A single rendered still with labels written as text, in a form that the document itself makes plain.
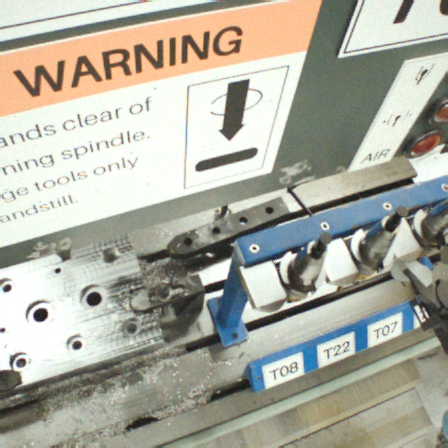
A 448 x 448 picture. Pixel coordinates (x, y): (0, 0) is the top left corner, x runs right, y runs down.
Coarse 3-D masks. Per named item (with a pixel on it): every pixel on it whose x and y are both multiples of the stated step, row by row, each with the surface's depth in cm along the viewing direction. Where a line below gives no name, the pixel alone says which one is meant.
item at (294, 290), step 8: (288, 256) 64; (280, 264) 64; (280, 272) 63; (320, 272) 64; (288, 280) 63; (320, 280) 63; (288, 288) 63; (296, 288) 62; (304, 288) 63; (312, 288) 64; (296, 296) 64
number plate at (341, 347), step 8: (344, 336) 87; (352, 336) 88; (320, 344) 86; (328, 344) 87; (336, 344) 87; (344, 344) 88; (352, 344) 89; (320, 352) 87; (328, 352) 87; (336, 352) 88; (344, 352) 89; (352, 352) 89; (320, 360) 87; (328, 360) 88; (336, 360) 89
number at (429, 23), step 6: (438, 0) 17; (444, 0) 18; (438, 6) 18; (444, 6) 18; (432, 12) 18; (438, 12) 18; (444, 12) 18; (426, 18) 18; (432, 18) 18; (438, 18) 18; (444, 18) 18; (426, 24) 18; (432, 24) 19; (438, 24) 19; (444, 24) 19
